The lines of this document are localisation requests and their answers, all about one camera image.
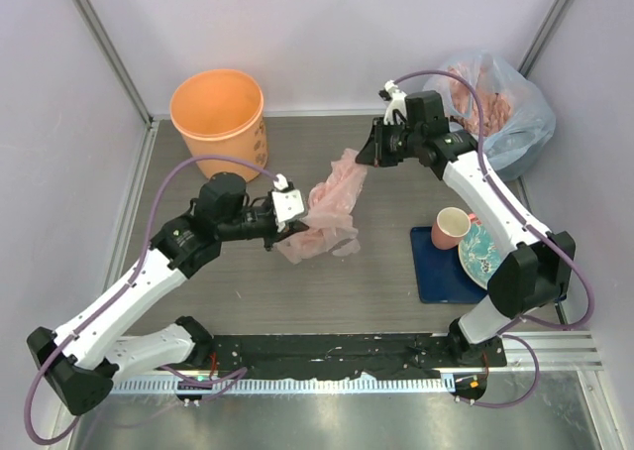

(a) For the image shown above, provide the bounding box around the pink translucent trash bag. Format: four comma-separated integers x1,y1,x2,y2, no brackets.
276,149,368,264

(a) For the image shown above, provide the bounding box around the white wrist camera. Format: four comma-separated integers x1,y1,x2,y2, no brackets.
270,173,306,232
378,80,407,125

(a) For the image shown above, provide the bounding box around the floral ceramic plate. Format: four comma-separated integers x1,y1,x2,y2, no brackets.
458,221,502,289

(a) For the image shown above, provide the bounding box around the orange plastic trash bin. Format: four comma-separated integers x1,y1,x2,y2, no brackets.
169,69,268,169

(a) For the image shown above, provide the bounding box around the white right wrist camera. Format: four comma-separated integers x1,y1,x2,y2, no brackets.
378,80,407,125

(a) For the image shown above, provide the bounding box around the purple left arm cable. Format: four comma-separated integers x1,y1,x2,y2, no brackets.
24,155,281,445

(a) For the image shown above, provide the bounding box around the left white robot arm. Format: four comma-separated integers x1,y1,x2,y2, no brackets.
27,172,307,416

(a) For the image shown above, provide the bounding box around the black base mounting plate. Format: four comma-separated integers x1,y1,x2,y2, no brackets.
153,331,509,381

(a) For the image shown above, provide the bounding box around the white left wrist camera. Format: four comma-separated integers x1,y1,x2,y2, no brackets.
270,173,306,232

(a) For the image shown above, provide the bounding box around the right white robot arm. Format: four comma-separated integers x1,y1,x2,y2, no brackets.
356,83,576,366

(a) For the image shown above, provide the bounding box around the dark blue tray mat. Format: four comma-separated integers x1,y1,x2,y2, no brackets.
410,225,569,305

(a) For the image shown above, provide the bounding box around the perforated aluminium rail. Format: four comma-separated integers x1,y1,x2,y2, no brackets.
112,374,455,397

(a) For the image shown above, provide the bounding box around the blue bag of pink bags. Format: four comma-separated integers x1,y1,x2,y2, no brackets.
424,50,556,181

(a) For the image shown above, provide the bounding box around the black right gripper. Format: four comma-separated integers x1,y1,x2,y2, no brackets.
358,117,424,167

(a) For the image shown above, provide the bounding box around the pink ceramic mug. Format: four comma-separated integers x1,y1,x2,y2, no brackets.
431,207,478,250

